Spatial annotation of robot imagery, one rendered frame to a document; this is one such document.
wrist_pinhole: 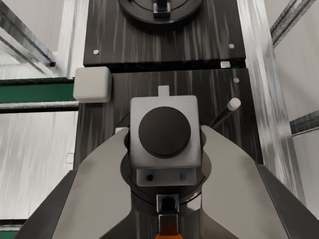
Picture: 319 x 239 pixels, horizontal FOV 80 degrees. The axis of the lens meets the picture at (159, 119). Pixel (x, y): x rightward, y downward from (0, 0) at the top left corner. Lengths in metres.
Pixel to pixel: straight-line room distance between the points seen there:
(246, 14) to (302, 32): 0.20
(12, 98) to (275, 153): 0.39
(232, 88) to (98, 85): 0.18
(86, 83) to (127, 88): 0.05
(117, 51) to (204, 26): 0.14
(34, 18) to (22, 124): 0.28
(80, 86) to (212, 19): 0.22
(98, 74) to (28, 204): 0.22
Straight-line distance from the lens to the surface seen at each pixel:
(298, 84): 0.47
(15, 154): 0.39
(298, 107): 0.45
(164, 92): 0.17
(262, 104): 0.30
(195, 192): 0.23
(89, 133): 0.27
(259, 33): 0.36
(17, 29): 0.31
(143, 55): 0.30
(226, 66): 0.30
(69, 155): 0.28
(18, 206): 0.38
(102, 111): 0.27
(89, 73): 0.28
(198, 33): 0.32
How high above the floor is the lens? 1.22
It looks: 74 degrees down
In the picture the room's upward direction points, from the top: 8 degrees counter-clockwise
